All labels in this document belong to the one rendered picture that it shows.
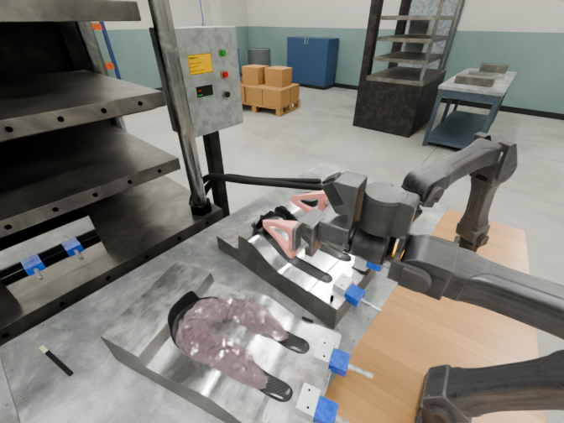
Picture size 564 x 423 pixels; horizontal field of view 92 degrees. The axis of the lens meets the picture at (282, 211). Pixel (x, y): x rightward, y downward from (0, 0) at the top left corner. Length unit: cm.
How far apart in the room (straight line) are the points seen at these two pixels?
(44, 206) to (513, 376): 116
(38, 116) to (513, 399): 118
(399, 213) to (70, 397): 80
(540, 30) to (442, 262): 670
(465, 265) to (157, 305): 66
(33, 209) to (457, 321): 127
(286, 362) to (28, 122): 90
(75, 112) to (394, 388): 111
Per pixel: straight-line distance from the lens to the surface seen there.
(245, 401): 68
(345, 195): 41
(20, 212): 109
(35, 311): 115
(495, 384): 60
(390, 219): 40
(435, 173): 74
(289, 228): 43
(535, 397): 59
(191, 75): 125
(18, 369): 100
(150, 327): 76
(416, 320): 92
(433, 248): 45
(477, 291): 45
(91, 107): 104
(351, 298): 77
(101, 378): 87
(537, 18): 704
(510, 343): 100
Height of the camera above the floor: 150
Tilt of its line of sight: 35 degrees down
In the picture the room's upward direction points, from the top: straight up
